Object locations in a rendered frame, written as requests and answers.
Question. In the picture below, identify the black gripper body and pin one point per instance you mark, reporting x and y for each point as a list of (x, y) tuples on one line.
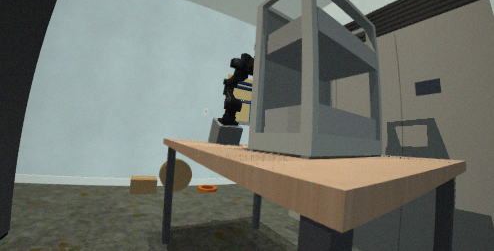
[(249, 71)]

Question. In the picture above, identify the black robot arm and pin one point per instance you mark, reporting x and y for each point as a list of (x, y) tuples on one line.
[(231, 104)]

